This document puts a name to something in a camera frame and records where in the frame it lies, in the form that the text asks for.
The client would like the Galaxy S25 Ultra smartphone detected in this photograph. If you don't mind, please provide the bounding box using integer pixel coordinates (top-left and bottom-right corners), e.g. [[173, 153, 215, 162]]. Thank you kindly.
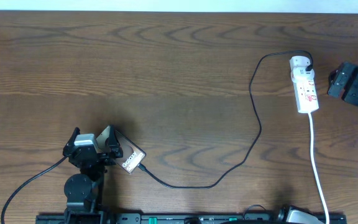
[[96, 126, 146, 174]]

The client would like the black USB charging cable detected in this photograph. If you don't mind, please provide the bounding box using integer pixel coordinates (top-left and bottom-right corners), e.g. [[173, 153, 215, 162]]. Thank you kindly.
[[137, 50, 314, 190]]

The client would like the white power strip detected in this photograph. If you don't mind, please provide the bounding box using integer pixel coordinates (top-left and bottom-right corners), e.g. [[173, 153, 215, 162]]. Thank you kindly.
[[290, 56, 319, 114]]

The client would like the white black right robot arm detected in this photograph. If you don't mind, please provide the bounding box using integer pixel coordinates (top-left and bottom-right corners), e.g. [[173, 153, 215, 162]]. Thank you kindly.
[[328, 62, 358, 107]]

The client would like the white USB charger adapter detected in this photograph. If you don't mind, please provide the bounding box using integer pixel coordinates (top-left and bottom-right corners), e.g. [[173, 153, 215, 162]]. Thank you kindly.
[[291, 67, 314, 83]]

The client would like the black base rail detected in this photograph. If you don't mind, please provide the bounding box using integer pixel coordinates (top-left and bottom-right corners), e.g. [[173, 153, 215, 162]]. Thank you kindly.
[[35, 205, 347, 224]]

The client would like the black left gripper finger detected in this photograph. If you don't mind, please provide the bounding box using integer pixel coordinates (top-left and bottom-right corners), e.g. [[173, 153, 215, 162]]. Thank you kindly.
[[108, 125, 123, 158], [63, 127, 80, 156]]

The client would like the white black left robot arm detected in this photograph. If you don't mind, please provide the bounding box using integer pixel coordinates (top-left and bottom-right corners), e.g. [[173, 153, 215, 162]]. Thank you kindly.
[[63, 125, 123, 223]]

